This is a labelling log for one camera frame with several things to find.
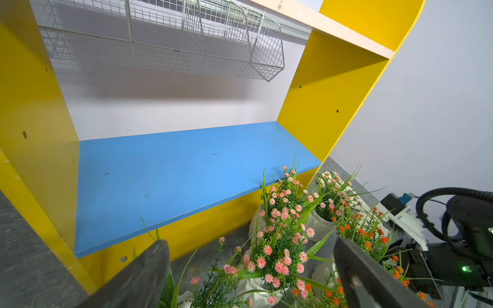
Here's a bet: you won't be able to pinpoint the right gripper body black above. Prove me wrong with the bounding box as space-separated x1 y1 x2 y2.
385 239 462 300

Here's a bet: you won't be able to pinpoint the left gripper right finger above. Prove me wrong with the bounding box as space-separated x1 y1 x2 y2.
334 237 429 308

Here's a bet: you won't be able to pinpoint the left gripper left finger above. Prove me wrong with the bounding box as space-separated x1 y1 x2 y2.
78 240 170 308

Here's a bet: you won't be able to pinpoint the orange plant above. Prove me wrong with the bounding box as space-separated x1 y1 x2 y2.
289 264 347 307
330 205 413 286

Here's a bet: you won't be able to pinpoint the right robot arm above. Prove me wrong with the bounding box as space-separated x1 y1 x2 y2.
381 187 492 307

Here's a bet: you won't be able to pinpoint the yellow rack pink blue shelves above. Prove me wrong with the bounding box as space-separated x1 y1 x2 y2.
1 1 425 293

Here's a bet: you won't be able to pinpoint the pink plant back centre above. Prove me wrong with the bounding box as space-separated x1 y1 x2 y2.
215 157 336 308

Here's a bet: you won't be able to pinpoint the pink plant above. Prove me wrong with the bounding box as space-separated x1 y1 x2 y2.
215 157 336 308
307 168 389 240

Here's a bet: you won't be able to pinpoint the pink plant right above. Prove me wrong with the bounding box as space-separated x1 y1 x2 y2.
307 168 389 240

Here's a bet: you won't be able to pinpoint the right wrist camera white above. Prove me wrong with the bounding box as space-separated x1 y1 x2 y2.
380 193 428 252

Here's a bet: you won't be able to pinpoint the white wire wall basket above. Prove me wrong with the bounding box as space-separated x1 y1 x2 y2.
30 0 285 82

